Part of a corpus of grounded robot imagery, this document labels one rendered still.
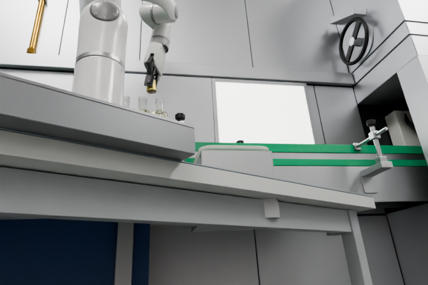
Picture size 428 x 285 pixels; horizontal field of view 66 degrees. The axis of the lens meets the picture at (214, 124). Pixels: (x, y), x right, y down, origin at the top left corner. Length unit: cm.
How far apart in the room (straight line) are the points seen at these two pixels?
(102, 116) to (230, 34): 118
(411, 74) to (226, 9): 86
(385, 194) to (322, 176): 23
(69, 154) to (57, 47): 106
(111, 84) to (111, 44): 9
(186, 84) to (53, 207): 94
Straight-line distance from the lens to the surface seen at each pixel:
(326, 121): 152
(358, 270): 103
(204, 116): 131
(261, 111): 139
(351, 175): 122
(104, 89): 63
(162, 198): 60
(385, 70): 152
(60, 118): 47
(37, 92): 48
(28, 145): 49
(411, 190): 134
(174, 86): 136
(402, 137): 161
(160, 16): 126
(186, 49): 151
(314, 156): 120
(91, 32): 71
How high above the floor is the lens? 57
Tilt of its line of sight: 24 degrees up
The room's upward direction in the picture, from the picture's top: 3 degrees counter-clockwise
